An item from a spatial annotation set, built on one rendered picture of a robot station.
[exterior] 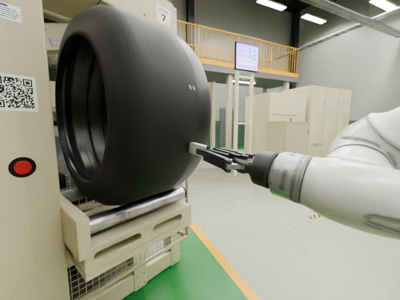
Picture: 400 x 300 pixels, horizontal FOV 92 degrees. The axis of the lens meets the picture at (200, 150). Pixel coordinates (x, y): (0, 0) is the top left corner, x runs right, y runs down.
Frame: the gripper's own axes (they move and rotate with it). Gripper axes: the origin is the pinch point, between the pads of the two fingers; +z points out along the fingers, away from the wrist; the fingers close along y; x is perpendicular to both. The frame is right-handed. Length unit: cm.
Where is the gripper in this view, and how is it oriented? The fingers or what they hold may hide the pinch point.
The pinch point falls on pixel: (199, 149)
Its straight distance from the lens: 51.6
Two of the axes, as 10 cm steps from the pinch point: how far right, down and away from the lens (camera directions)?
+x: -1.0, 9.7, 2.1
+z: -7.5, -2.1, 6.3
